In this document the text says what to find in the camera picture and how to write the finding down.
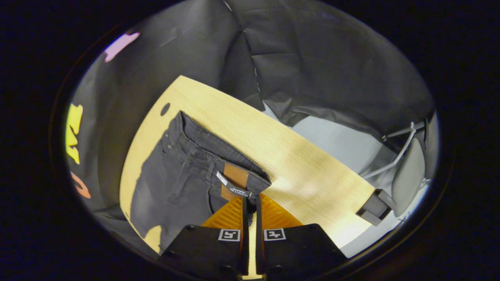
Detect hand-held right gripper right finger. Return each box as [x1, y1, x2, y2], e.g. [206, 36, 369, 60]
[255, 194, 349, 280]

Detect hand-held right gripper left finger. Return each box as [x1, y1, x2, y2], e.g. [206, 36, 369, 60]
[157, 196, 250, 280]

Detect black jeans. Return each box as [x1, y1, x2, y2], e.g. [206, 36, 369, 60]
[130, 110, 272, 254]

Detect grey chair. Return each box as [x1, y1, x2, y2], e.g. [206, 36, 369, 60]
[362, 111, 440, 217]

